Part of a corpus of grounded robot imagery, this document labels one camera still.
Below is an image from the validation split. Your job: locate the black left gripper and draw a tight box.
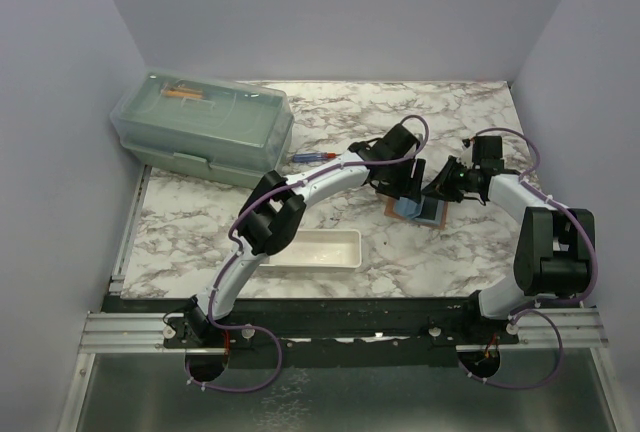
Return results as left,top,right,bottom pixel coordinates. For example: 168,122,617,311
377,156,423,204

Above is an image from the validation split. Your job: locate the tan leather card holder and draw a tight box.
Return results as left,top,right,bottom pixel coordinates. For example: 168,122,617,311
384,196,448,229

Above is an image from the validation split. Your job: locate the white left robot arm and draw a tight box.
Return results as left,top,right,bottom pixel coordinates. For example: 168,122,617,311
184,115,429,347

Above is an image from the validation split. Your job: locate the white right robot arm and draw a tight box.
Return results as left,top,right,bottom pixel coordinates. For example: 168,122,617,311
423,134,598,344

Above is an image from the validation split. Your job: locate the white plastic tray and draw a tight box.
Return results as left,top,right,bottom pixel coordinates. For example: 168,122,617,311
260,229,362,273

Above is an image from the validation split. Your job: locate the green translucent storage box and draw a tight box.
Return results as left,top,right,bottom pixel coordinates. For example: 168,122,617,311
111,71,294,188

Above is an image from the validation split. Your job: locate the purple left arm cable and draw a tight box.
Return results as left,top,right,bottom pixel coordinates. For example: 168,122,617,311
185,114,434,394

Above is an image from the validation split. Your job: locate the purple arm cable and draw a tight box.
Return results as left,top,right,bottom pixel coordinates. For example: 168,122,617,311
185,114,434,394
459,127,599,390

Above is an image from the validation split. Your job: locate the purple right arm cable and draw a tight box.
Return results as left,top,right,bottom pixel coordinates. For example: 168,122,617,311
459,127,599,390

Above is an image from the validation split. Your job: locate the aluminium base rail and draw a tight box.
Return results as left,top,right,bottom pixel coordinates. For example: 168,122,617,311
80,308,609,355

